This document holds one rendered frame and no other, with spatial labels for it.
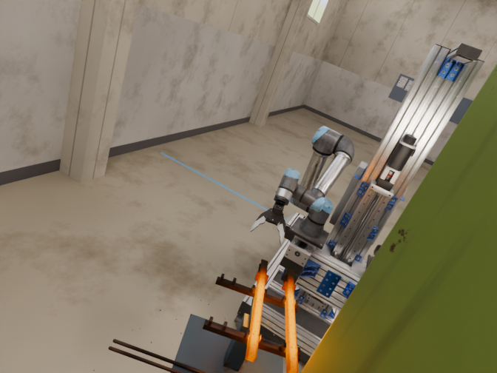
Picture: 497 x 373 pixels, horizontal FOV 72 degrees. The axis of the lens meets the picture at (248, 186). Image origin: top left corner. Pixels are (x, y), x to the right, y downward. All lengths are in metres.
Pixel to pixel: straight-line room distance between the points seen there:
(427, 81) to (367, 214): 0.79
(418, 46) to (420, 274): 11.28
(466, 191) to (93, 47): 2.93
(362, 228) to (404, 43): 9.88
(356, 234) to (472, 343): 1.76
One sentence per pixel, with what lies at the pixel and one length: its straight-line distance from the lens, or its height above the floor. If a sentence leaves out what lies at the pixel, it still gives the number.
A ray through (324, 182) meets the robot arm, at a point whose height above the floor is 1.25.
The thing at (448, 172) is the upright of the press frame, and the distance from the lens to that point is 0.63.
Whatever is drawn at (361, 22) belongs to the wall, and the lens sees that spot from 11.93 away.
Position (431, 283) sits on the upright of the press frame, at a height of 1.55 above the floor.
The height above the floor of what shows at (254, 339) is 0.99.
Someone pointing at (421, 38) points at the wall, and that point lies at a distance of 11.82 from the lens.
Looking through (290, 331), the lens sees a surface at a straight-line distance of 1.21.
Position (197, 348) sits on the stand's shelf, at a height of 0.72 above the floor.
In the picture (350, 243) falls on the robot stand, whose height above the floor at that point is 0.85.
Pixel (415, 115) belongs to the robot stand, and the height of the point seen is 1.67.
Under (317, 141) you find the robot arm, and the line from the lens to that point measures 1.92.
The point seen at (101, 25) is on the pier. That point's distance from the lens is 3.13.
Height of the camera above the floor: 1.79
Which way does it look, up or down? 24 degrees down
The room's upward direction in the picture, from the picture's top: 22 degrees clockwise
